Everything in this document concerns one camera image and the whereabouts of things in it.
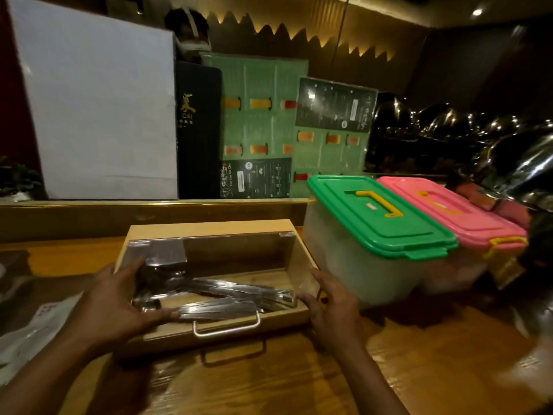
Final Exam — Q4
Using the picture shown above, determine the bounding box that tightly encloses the person's right hand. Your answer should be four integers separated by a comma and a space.
296, 267, 364, 364

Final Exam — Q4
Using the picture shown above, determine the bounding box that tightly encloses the person's left hand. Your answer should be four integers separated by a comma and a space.
65, 256, 180, 357

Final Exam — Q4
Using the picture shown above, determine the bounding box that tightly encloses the tray of white spoons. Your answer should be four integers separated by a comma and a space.
0, 250, 94, 387

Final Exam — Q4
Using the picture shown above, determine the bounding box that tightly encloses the green-lid plastic container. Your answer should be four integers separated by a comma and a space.
302, 175, 460, 310

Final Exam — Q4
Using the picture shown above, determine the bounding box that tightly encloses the wooden box with clear lid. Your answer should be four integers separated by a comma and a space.
113, 218, 323, 357

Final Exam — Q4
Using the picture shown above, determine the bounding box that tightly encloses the pink-lid plastic container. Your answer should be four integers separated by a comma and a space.
376, 176, 529, 295

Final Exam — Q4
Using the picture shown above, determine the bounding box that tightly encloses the green plant with red berries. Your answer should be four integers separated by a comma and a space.
0, 156, 46, 203

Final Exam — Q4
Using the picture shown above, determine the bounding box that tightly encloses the green menu with dark panel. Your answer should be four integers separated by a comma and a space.
288, 77, 379, 197

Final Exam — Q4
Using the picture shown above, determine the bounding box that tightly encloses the black menu folder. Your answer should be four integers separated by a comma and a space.
175, 61, 224, 200

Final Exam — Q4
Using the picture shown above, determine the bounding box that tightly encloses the white blank board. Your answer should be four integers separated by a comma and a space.
7, 0, 179, 201

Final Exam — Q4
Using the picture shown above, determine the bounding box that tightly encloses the large green laminated menu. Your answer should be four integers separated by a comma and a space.
200, 52, 310, 199

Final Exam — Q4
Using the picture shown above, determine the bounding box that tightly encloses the red menu board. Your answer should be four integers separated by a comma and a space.
0, 0, 42, 173

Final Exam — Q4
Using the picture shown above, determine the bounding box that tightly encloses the row of steel chafing domes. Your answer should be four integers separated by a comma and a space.
365, 92, 553, 277

